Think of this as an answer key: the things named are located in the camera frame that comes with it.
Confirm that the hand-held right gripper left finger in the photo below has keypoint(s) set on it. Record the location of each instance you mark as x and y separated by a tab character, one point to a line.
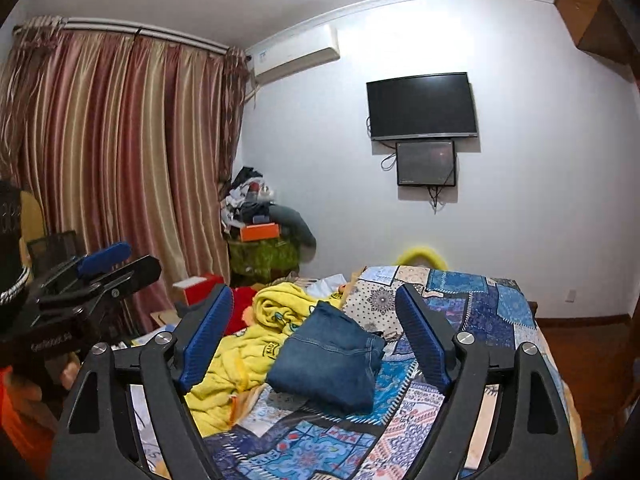
207	340

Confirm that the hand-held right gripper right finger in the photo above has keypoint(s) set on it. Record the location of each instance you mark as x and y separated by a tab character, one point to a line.
422	340

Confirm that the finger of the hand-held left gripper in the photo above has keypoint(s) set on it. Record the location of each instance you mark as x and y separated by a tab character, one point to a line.
102	259
135	272

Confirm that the blue denim jacket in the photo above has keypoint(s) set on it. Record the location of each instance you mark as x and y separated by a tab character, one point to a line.
325	360

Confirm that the pile of clothes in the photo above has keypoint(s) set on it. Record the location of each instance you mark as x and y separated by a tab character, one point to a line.
247	195

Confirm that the red plush toy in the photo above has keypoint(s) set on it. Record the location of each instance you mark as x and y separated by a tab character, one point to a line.
242	310

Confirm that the yellow printed garment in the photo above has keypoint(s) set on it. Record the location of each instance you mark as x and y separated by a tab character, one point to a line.
250	360

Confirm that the wooden nightstand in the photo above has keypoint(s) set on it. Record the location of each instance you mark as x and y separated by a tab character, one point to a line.
165	319

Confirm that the black mesh basket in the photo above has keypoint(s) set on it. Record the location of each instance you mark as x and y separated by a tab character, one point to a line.
52	247

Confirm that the red and white box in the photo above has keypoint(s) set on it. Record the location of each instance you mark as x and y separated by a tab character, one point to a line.
197	287

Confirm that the blue patchwork bedspread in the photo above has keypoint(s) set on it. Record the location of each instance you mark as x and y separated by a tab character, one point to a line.
480	300

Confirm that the yellow round cushion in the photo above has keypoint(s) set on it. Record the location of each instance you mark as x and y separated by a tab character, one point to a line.
422	254

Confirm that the orange cloth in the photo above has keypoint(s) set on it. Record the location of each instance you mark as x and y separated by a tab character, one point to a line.
22	425

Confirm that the green patterned cover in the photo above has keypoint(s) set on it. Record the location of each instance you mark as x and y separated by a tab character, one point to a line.
262	260

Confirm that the striped red gold curtain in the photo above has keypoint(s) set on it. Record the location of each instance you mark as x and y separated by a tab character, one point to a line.
115	160

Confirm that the orange box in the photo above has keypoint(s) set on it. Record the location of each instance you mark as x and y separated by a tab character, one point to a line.
260	231

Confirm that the grey plush pillow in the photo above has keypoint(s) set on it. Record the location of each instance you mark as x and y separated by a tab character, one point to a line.
295	225

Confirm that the white curtain rod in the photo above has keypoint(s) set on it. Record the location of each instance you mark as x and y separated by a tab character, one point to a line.
150	35

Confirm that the white air conditioner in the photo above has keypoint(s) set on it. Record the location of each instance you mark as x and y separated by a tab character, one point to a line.
295	55

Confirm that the wooden framed wardrobe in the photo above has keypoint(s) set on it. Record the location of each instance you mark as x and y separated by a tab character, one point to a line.
590	5

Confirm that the wooden bed frame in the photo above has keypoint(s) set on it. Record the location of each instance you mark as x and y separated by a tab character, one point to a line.
531	312

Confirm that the white wall socket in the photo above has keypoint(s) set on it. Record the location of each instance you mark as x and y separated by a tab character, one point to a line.
569	295

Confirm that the small black wall monitor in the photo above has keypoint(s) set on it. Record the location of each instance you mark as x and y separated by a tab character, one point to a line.
426	162

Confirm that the black wall television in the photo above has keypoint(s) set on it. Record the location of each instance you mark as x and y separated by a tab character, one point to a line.
422	105

